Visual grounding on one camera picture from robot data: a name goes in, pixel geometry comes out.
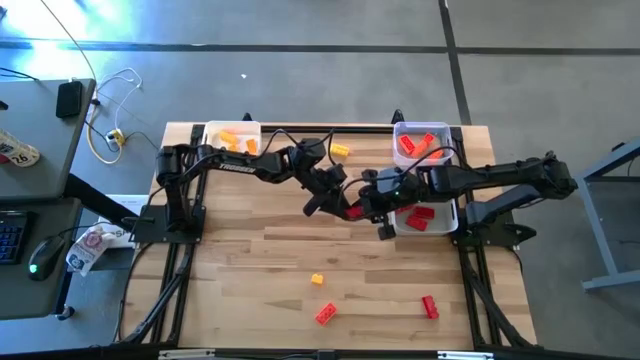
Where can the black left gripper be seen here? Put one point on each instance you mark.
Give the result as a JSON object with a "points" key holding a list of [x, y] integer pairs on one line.
{"points": [[322, 185]]}

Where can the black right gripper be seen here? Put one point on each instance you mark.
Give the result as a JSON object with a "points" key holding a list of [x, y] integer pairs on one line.
{"points": [[395, 190]]}

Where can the small yellow toy brick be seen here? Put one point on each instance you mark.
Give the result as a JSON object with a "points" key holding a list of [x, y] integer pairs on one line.
{"points": [[317, 279]]}

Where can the small light orange toy brick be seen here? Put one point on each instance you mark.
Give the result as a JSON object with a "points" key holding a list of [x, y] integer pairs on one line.
{"points": [[233, 148]]}

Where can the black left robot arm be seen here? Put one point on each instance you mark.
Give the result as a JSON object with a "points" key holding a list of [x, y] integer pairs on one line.
{"points": [[240, 167]]}

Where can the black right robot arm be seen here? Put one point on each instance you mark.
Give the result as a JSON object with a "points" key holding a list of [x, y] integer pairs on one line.
{"points": [[490, 175]]}

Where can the clear plastic bin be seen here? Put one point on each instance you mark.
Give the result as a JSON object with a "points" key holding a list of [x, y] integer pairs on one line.
{"points": [[423, 162]]}

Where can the grey plastic bin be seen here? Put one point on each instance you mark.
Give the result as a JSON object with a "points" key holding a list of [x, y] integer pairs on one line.
{"points": [[445, 227]]}

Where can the black table clamp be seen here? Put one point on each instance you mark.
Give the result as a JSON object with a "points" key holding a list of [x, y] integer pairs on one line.
{"points": [[397, 116], [247, 116]]}

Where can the white plastic bin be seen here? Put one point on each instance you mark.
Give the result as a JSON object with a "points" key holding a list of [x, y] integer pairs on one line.
{"points": [[215, 127]]}

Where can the black rig crossbar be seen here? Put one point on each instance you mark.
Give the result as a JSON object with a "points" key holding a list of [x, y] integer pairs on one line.
{"points": [[300, 356]]}

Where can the white paper sheet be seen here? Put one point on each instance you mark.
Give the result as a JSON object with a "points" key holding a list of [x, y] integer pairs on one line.
{"points": [[120, 234]]}

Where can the yellow plug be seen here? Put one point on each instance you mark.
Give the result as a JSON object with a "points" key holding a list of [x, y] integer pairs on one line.
{"points": [[116, 136]]}

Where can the black desk support beam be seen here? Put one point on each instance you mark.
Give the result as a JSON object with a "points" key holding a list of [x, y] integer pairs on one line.
{"points": [[95, 200]]}

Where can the white snack bag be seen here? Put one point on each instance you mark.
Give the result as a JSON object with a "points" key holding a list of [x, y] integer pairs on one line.
{"points": [[85, 252]]}

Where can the black box on desk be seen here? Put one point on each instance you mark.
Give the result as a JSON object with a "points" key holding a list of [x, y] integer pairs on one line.
{"points": [[69, 99]]}

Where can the blue desk foot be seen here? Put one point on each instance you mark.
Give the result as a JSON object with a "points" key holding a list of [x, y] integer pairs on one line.
{"points": [[66, 313]]}

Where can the black computer mouse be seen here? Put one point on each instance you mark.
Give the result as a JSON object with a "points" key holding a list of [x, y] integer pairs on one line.
{"points": [[45, 255]]}

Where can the paper tag with number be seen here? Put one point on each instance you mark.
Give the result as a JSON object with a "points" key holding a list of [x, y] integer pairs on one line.
{"points": [[17, 150]]}

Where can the black keyboard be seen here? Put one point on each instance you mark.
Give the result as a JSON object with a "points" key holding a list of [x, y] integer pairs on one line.
{"points": [[11, 235]]}

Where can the dark grey desk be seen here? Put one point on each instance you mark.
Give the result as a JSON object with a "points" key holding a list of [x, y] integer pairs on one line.
{"points": [[20, 295]]}

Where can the small black desk item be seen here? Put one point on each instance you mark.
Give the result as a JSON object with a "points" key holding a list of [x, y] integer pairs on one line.
{"points": [[3, 105]]}

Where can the black aluminium table frame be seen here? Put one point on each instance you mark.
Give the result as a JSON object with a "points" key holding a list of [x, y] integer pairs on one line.
{"points": [[360, 129]]}

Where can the silver metal bracket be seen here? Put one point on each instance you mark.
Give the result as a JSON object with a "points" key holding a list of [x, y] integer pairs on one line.
{"points": [[186, 354], [465, 355]]}

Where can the grey-blue metal table frame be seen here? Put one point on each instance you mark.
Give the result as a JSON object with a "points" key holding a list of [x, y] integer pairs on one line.
{"points": [[600, 235]]}

